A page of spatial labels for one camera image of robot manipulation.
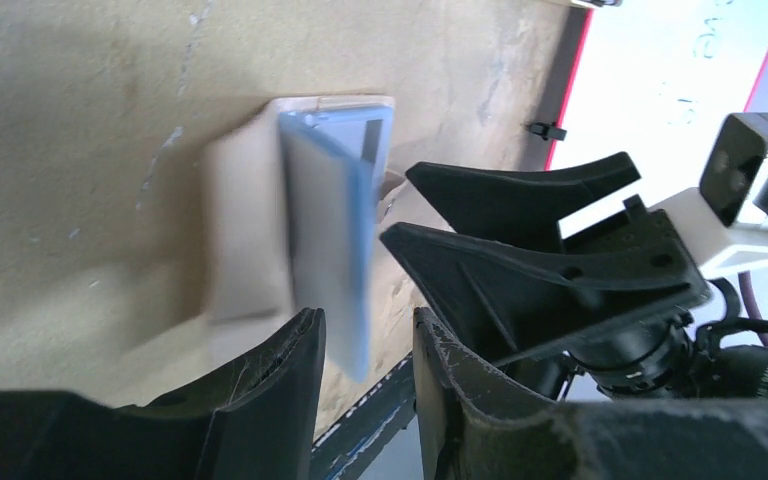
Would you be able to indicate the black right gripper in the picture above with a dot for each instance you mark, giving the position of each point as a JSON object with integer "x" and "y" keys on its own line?
{"x": 619, "y": 316}

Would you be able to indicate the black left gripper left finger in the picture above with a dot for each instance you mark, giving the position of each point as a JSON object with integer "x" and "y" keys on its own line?
{"x": 252, "y": 417}

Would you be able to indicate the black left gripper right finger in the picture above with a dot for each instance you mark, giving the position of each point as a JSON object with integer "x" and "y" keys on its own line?
{"x": 477, "y": 423}

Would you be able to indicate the black whiteboard clip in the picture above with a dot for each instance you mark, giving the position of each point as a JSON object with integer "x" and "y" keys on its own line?
{"x": 547, "y": 131}

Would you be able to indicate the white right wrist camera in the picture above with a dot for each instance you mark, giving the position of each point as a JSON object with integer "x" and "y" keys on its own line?
{"x": 669, "y": 205}

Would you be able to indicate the pink framed whiteboard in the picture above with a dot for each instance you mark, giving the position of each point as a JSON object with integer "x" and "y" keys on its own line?
{"x": 657, "y": 78}

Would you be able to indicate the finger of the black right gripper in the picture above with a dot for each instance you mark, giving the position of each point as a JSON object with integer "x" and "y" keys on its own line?
{"x": 517, "y": 208}

